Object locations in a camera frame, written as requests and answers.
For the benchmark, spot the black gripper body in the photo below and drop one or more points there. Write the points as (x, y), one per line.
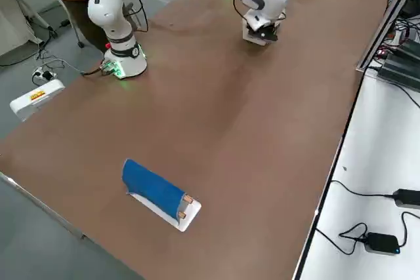
(272, 34)

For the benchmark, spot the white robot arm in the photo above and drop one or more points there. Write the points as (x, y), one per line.
(111, 14)

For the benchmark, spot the large black electronics box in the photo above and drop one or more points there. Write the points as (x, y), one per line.
(400, 70)

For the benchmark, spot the white box with yellow label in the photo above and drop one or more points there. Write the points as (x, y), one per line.
(39, 103)

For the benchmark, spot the wooden rod end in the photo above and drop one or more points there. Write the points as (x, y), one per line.
(187, 198)
(182, 215)

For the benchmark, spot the blue cloth roll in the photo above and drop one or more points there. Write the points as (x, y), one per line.
(151, 188)

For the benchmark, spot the white rectangular tray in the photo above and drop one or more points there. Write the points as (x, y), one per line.
(188, 217)

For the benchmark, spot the black power adapter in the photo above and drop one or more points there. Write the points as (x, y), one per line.
(408, 198)

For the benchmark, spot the white power strip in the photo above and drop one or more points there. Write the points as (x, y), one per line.
(44, 75)

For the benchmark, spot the black adapter with blue light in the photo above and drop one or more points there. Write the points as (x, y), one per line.
(382, 243)

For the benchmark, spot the white cabinet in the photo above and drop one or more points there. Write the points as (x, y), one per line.
(13, 14)

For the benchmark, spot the aluminium frame post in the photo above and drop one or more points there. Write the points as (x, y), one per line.
(387, 24)

